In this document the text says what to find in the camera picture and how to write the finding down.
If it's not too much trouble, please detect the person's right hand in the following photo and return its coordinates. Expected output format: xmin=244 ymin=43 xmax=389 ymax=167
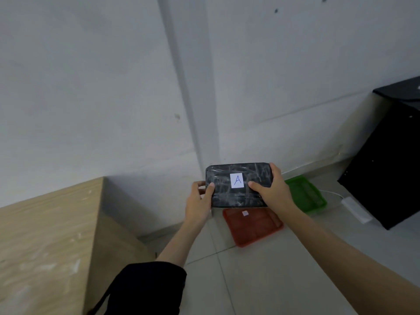
xmin=248 ymin=163 xmax=295 ymax=214

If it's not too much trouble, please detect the person's left hand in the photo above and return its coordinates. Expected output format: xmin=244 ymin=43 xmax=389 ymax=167
xmin=185 ymin=180 xmax=215 ymax=227

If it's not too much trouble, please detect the black tape-wrapped box with label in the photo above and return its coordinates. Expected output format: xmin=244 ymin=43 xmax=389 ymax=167
xmin=205 ymin=163 xmax=275 ymax=208

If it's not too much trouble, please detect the person's right forearm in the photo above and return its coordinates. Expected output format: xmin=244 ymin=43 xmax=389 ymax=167
xmin=279 ymin=203 xmax=420 ymax=315

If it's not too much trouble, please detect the person's left forearm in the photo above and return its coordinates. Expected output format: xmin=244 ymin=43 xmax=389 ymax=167
xmin=155 ymin=217 xmax=208 ymax=268

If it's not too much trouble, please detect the red plastic tray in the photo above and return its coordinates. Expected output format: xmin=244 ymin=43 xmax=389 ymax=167
xmin=223 ymin=207 xmax=284 ymax=248

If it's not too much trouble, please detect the green plastic tray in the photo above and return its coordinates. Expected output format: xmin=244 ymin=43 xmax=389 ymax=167
xmin=284 ymin=175 xmax=327 ymax=214

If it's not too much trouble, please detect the white power strip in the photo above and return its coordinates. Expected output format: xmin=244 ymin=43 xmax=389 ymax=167
xmin=341 ymin=197 xmax=373 ymax=224

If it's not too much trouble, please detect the black sleeve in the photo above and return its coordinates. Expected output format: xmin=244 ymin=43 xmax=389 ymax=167
xmin=87 ymin=262 xmax=187 ymax=315

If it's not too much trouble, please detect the black cabinet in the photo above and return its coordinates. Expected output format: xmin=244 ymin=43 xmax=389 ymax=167
xmin=338 ymin=76 xmax=420 ymax=230

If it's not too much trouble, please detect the light wooden table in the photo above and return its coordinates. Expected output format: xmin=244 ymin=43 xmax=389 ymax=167
xmin=0 ymin=177 xmax=157 ymax=315

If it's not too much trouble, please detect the white cable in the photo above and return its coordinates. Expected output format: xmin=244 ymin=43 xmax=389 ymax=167
xmin=318 ymin=189 xmax=345 ymax=200

